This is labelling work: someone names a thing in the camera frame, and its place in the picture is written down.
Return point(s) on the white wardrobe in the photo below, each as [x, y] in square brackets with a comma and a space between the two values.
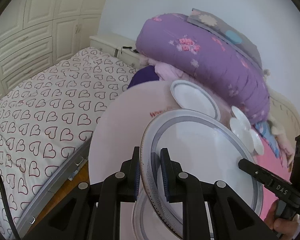
[35, 25]

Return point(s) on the cream headboard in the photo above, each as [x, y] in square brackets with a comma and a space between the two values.
[287, 110]

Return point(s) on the person's right hand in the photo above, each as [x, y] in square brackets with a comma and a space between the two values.
[283, 226]

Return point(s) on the large grey-rimmed patterned plate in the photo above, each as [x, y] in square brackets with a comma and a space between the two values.
[202, 145]

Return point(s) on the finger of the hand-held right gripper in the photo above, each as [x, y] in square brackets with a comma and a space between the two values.
[265, 177]

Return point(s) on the white flower-shaped dish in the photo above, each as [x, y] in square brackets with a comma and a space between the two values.
[242, 127]

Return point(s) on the blue printed cloth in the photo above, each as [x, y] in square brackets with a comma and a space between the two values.
[267, 136]

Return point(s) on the grey flowered cushion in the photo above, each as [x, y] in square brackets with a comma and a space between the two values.
[222, 27]

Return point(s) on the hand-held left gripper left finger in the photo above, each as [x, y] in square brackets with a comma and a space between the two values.
[137, 177]

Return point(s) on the pink plush toy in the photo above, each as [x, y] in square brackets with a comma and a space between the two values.
[282, 140]

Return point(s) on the pale pink fuzzy blanket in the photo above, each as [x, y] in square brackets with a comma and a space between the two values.
[167, 71]

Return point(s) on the round printed table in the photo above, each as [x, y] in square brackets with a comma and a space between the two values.
[120, 130]

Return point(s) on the purple floral quilt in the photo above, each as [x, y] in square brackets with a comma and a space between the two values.
[202, 60]

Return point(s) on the white nightstand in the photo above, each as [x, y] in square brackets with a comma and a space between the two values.
[110, 45]

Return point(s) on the small grey-rimmed white plate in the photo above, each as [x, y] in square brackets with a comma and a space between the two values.
[192, 97]

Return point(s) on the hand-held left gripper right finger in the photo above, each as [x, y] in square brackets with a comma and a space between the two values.
[165, 177]

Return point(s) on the pink bedsheet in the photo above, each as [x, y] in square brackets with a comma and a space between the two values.
[272, 170]

